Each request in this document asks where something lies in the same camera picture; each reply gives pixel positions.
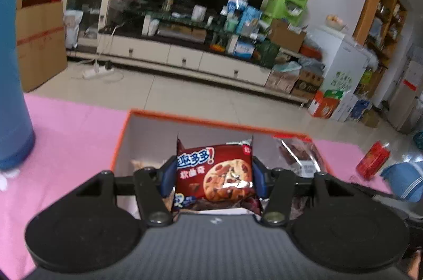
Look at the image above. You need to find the wooden shelf unit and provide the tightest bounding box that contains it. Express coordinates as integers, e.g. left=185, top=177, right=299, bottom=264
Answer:
left=352, top=0, right=408, bottom=70

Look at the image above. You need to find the clear bag of dried snacks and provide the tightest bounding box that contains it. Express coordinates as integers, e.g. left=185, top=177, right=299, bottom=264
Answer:
left=272, top=134, right=327, bottom=179

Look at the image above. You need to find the white small fridge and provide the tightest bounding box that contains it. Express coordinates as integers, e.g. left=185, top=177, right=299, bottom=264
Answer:
left=309, top=25, right=373, bottom=96

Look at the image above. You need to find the stack of blue white packs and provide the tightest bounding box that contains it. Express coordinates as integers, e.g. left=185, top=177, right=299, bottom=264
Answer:
left=219, top=0, right=262, bottom=56

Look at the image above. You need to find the brown cardboard box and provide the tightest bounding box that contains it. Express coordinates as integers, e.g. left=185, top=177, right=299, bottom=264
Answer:
left=268, top=18, right=307, bottom=53

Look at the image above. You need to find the blue striped bag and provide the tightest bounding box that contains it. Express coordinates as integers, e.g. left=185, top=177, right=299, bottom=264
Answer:
left=380, top=161, right=423, bottom=203

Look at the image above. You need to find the large cardboard box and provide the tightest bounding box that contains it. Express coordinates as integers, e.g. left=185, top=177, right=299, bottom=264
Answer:
left=16, top=0, right=68, bottom=93

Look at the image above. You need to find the pink table mat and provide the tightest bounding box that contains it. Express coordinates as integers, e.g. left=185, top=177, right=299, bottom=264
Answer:
left=0, top=92, right=397, bottom=280

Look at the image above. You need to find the red snack packet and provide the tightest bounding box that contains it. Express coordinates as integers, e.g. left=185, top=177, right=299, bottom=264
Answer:
left=356, top=140, right=391, bottom=181

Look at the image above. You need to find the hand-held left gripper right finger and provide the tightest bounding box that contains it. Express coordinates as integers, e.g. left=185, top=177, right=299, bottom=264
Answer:
left=252, top=157, right=357, bottom=224

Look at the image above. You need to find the blue snack packet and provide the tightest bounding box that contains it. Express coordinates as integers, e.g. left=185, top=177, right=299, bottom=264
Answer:
left=164, top=190, right=199, bottom=212

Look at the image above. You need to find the white glass-door cabinet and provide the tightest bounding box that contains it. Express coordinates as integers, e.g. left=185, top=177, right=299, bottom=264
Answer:
left=62, top=0, right=113, bottom=50

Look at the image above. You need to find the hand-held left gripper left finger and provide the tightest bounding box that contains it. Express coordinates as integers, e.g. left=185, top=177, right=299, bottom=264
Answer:
left=75, top=156, right=178, bottom=228

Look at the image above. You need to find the orange carton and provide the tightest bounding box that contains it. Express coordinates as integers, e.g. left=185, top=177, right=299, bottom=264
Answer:
left=308, top=90, right=345, bottom=119

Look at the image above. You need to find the tall blue bottle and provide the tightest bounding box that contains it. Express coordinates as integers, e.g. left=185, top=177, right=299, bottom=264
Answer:
left=0, top=0, right=36, bottom=172

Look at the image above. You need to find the white tv cabinet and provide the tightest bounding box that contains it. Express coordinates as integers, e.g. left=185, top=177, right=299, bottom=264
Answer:
left=66, top=32, right=272, bottom=88

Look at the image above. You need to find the white flower coaster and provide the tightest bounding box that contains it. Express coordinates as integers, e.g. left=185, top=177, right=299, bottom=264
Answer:
left=0, top=169, right=21, bottom=192

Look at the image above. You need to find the orange storage box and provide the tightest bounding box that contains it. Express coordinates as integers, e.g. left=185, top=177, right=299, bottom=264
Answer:
left=111, top=108, right=333, bottom=218

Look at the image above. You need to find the white power strip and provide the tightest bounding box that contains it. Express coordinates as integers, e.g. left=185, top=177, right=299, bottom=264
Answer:
left=82, top=65, right=115, bottom=80

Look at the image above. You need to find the red chocolate cookie packet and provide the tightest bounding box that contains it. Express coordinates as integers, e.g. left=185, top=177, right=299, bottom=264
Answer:
left=176, top=135, right=257, bottom=211

